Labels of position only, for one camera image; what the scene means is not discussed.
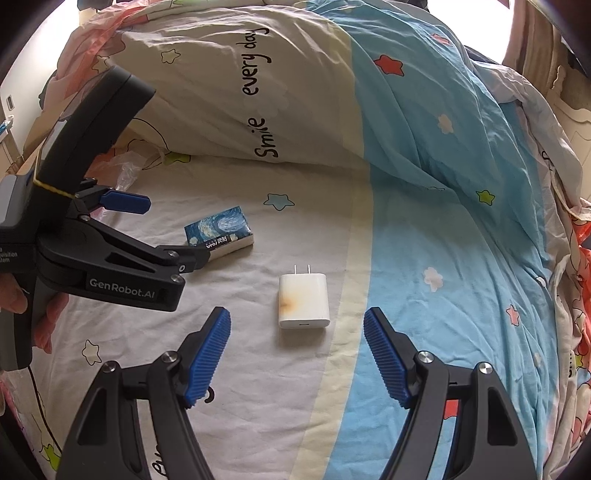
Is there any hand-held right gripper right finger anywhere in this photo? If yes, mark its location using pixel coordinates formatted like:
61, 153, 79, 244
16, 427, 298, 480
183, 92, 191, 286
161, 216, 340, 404
363, 307, 537, 480

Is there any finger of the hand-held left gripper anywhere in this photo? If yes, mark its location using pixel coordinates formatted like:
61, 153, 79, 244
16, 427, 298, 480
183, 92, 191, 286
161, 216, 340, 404
74, 178, 152, 215
87, 220, 211, 278

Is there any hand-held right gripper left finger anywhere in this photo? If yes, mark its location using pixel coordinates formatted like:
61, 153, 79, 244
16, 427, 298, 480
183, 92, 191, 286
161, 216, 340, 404
54, 306, 232, 480

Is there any blue swirl print box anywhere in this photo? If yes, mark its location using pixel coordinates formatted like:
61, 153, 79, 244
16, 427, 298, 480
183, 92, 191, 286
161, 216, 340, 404
184, 204, 255, 262

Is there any white charger plug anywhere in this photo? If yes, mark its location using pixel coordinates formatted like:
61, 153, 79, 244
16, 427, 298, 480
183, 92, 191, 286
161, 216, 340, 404
278, 264, 332, 330

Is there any person's left hand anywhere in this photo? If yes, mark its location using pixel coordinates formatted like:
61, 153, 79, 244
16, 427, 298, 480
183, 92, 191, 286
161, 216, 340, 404
0, 272, 71, 356

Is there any clear plastic bag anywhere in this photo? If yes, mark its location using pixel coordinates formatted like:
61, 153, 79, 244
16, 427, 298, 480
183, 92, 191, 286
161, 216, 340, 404
90, 147, 172, 192

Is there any star print bed sheet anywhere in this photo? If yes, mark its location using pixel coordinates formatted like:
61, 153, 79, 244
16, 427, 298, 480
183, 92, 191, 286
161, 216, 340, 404
0, 152, 583, 480

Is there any pink print cloth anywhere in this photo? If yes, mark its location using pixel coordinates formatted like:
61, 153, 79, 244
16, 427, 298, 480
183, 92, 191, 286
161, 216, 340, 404
531, 88, 591, 462

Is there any star print folded quilt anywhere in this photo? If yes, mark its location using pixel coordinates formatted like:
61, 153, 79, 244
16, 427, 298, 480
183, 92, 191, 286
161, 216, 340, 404
44, 0, 583, 200

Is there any cream carved headboard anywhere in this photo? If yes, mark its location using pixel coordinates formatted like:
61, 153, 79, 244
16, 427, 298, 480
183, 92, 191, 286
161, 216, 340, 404
551, 65, 591, 195

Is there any beige curtain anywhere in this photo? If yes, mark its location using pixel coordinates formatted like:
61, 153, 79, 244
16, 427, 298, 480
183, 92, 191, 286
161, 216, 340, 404
501, 0, 573, 88

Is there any yellow cord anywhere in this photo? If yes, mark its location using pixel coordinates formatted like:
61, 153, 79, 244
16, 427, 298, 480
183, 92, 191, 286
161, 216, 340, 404
28, 173, 77, 198

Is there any black cable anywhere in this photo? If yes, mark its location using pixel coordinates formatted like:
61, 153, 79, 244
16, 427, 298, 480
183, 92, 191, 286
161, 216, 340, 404
25, 367, 63, 457

